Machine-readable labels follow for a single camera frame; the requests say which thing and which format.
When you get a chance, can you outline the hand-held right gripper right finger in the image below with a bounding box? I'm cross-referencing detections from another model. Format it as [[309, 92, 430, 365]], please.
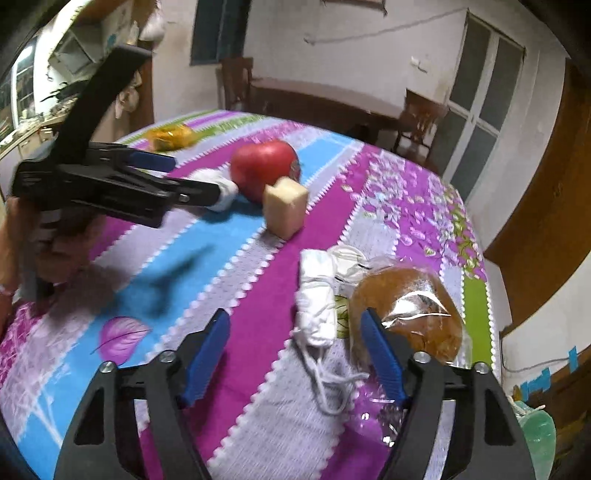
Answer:
[[361, 309, 536, 480]]

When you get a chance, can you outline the hanging white plastic bag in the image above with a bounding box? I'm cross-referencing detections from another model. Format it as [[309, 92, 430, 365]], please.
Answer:
[[140, 8, 165, 41]]

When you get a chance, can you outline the dark wooden dining table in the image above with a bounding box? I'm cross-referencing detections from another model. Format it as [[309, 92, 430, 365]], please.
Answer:
[[248, 77, 403, 140]]

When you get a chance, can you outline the blue tape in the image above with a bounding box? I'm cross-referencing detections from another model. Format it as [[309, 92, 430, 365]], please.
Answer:
[[521, 345, 581, 394]]

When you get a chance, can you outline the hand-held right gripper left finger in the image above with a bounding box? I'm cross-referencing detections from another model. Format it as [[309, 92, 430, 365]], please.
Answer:
[[54, 308, 230, 480]]

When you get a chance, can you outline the glass double door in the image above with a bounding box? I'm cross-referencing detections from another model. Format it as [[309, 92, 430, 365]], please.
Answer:
[[444, 11, 527, 200]]

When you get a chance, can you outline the wall cable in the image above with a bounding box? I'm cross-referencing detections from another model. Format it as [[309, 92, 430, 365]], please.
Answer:
[[304, 6, 468, 45]]

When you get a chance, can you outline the white balled cloth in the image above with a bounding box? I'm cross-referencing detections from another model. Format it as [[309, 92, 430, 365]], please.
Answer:
[[191, 168, 240, 213]]

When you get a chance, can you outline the pale yellow sponge block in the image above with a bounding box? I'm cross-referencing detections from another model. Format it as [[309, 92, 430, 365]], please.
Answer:
[[263, 178, 310, 241]]

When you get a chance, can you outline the person's left hand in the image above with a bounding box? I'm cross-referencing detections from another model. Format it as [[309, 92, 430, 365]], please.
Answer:
[[0, 198, 107, 301]]

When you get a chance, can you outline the white cloth with string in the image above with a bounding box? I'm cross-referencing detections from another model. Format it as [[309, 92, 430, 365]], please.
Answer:
[[294, 248, 371, 415]]

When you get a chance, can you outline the dark window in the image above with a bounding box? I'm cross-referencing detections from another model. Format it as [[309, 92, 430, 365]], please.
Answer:
[[191, 0, 250, 66]]

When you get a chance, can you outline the red apple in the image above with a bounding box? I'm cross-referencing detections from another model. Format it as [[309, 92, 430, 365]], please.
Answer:
[[229, 140, 301, 204]]

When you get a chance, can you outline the yellow snack packet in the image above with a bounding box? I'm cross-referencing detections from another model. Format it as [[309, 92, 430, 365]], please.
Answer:
[[147, 123, 195, 151]]

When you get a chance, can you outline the brown wooden door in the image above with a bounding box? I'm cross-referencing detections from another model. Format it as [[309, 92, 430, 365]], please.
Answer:
[[484, 59, 591, 325]]

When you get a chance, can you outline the bread in clear bag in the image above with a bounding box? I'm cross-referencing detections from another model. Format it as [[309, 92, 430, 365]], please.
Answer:
[[327, 244, 475, 445]]

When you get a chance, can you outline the wooden chair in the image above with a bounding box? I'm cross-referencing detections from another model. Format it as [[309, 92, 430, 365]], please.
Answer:
[[392, 89, 450, 168], [216, 57, 256, 112]]

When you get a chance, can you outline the hanging beige cloth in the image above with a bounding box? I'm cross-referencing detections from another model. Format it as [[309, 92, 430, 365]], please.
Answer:
[[115, 73, 142, 117]]

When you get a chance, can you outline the kitchen counter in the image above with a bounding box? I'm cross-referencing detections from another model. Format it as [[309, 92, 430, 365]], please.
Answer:
[[8, 110, 66, 154]]

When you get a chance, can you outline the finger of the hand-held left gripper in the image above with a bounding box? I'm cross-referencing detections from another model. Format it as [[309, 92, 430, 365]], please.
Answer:
[[122, 173, 221, 207], [90, 144, 176, 172]]

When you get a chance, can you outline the striped floral tablecloth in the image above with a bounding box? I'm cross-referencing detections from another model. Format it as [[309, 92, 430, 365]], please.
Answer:
[[0, 109, 502, 480]]

